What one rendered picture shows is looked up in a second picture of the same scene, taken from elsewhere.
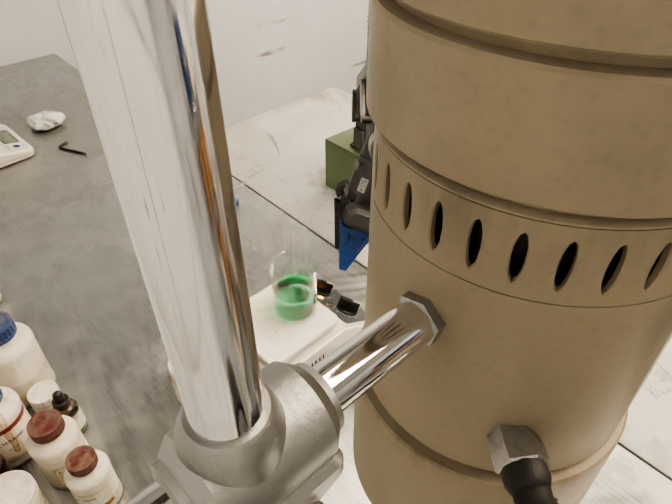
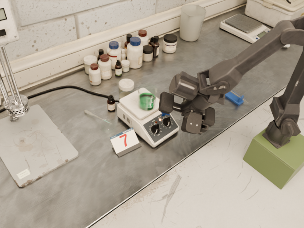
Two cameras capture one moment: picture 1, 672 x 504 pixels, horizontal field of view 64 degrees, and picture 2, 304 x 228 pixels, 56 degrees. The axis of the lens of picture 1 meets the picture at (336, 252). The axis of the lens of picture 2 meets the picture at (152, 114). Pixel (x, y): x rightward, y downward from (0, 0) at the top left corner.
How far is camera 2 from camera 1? 86 cm
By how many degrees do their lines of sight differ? 62
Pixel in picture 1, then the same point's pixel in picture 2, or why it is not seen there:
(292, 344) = (128, 104)
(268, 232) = (218, 116)
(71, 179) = not seen: hidden behind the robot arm
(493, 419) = not seen: outside the picture
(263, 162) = not seen: hidden behind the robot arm
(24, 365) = (130, 54)
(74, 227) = (211, 62)
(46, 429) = (102, 57)
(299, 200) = (248, 127)
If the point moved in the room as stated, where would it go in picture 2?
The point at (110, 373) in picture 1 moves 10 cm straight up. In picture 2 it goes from (138, 78) to (139, 59)
